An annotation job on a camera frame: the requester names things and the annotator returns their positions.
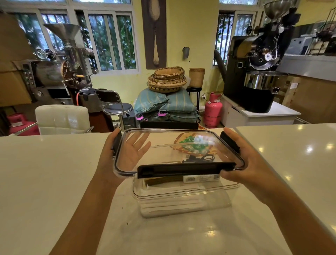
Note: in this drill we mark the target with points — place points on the person's right hand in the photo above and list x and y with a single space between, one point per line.
256 176

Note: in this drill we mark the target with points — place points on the person's left hand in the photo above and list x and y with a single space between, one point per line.
110 160

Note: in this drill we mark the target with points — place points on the person's right thumb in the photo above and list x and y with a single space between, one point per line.
232 174

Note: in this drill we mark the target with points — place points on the person's left thumb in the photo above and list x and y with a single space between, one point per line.
114 138

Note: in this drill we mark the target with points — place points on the clear lid with black clasps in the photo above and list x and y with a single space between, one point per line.
162 147

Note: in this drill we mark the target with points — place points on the person's right forearm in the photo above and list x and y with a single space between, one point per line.
304 223

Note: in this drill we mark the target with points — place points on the person's left forearm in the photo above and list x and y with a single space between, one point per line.
84 218

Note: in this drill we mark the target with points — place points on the chrome bar stool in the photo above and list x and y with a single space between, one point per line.
115 105

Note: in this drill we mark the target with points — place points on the woven tray with green candies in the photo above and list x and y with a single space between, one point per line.
195 145

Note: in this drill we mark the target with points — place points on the clear plastic storage container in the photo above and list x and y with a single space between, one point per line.
183 199

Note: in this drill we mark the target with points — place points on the white padded chair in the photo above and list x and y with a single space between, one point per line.
61 119

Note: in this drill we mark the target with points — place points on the pile of blue sacks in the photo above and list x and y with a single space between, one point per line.
168 103

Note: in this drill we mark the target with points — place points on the white cabinet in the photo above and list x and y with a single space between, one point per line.
262 115

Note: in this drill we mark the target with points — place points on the pink gas cylinder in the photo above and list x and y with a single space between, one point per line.
213 109
21 124

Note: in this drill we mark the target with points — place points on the stack of woven flat baskets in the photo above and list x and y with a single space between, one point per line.
167 79

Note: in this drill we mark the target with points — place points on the silver coffee roaster machine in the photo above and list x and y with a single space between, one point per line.
56 71

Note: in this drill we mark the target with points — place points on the black round stand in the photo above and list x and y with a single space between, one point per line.
194 92

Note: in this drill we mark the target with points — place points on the wide barred window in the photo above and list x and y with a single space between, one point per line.
105 39

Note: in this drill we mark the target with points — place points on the tall woven basket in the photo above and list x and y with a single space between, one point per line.
196 77

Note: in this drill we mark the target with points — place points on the brown cardboard box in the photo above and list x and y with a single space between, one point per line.
312 98

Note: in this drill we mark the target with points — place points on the black coffee roaster machine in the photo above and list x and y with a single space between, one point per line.
258 63

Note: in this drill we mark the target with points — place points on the brown cardboard panel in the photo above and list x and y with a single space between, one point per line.
11 52

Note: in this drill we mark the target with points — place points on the narrow barred window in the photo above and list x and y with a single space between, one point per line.
225 34

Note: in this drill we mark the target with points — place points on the grey wall lamp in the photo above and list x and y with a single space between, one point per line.
185 52

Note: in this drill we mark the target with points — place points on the spoon wall picture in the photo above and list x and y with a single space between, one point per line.
154 32

